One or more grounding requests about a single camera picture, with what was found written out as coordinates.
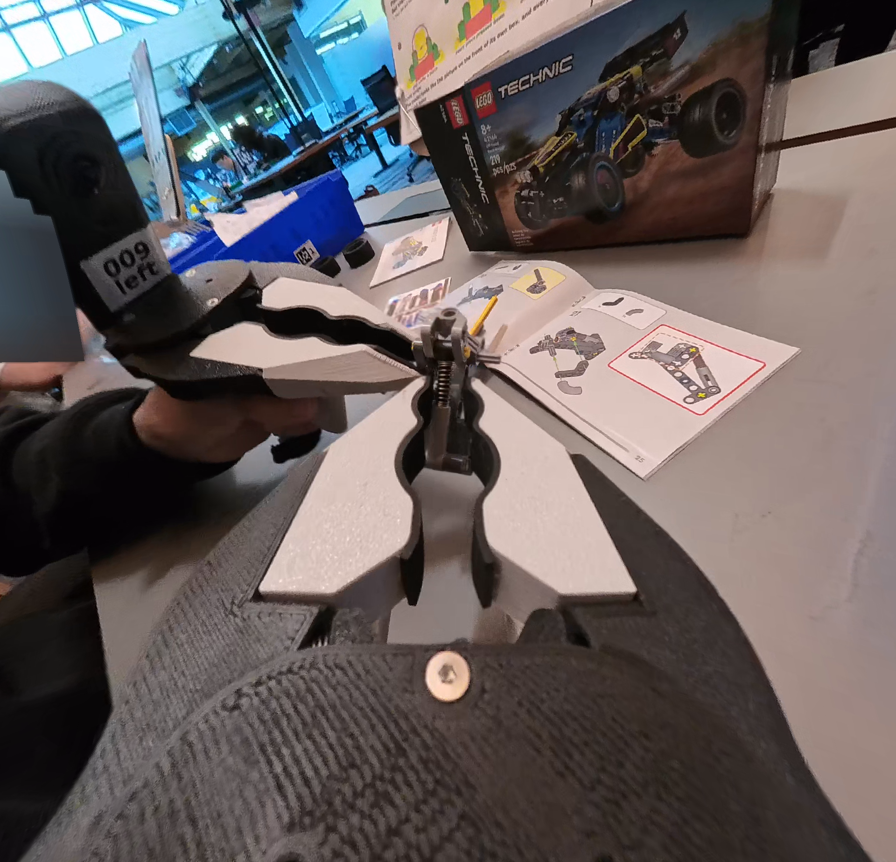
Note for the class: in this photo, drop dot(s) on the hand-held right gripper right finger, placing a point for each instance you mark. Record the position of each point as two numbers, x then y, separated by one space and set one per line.
560 526

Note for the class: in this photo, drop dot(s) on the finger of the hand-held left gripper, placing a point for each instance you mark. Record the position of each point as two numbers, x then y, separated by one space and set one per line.
329 372
315 298

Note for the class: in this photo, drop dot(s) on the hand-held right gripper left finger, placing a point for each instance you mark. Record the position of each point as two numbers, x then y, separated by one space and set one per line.
336 526

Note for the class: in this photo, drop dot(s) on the grey toy brick assembly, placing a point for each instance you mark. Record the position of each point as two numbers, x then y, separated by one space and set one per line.
448 330

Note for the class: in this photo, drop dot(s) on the person's left forearm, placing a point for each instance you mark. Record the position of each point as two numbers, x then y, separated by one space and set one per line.
70 470

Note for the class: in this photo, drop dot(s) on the toy buggy set box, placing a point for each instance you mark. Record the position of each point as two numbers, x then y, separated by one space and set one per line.
630 141

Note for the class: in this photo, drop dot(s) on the person's left hand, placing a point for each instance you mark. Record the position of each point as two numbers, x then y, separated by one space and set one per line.
210 428

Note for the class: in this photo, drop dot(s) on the black toy tire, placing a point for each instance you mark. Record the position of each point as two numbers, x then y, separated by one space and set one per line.
358 254
327 267

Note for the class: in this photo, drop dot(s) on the white standing board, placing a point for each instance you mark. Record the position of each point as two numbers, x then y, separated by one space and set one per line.
150 120

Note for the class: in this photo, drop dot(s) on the blue plastic storage bin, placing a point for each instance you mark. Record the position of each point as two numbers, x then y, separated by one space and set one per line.
280 232

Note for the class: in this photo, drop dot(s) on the colourful sticker sheet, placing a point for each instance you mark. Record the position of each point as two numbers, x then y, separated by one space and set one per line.
413 305

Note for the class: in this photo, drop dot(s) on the white paper sheet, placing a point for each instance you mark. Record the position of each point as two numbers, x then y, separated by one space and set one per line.
252 218

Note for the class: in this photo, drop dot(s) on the small leaflet with car picture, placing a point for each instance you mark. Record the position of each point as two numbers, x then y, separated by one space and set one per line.
413 253

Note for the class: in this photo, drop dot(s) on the long wooden table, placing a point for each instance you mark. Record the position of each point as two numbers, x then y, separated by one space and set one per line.
315 151

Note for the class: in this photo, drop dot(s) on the building instruction booklet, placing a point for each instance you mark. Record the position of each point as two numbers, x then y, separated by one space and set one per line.
665 400

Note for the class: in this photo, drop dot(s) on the yellow toy brick axle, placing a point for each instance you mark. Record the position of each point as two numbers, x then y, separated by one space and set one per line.
484 316

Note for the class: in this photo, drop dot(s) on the black office chair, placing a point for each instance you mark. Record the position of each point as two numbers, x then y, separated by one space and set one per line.
381 88

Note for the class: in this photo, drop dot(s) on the person's dark clothing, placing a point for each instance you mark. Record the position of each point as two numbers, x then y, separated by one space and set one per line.
42 666

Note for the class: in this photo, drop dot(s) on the white sheet with brick pictures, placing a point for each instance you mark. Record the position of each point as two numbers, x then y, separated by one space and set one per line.
490 8

